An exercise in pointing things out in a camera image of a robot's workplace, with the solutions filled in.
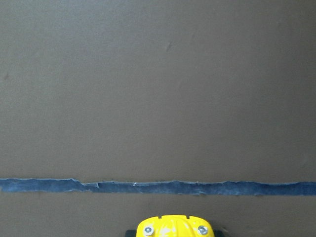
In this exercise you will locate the yellow beetle toy car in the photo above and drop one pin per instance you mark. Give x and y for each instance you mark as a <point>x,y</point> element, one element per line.
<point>174,226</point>

